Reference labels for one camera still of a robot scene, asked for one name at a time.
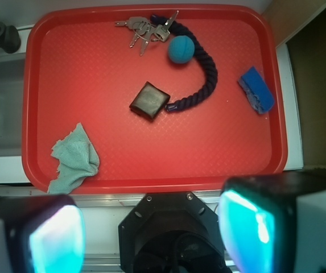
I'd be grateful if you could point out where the black robot mount plate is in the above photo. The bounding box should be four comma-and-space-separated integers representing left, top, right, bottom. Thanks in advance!
118, 192, 231, 272

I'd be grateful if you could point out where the dark blue rope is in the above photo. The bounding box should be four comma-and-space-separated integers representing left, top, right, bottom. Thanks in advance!
150, 14, 218, 113

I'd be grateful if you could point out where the red plastic tray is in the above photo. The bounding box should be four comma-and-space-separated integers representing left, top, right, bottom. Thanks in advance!
22, 5, 288, 194

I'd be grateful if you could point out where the bunch of silver keys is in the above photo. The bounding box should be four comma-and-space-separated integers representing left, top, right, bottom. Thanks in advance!
114, 10, 179, 56

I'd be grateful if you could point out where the black leather wallet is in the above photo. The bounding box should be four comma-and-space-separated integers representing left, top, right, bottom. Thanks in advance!
129, 81, 171, 121

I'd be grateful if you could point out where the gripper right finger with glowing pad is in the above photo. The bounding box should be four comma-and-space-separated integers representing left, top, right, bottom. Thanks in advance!
218, 170, 326, 272

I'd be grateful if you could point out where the light blue cloth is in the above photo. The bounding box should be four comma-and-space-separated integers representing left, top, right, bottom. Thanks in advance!
47, 123, 100, 195

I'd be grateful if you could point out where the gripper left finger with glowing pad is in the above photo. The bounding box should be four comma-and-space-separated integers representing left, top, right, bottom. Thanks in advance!
0, 195, 86, 272

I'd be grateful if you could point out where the blue sponge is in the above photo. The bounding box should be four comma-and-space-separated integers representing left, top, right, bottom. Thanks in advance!
238, 67, 275, 114

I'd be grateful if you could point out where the stainless steel sink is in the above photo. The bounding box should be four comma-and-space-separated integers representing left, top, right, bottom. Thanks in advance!
0, 53, 26, 156

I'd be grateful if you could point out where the blue ball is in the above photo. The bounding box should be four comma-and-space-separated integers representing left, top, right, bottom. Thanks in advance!
168, 35, 195, 64

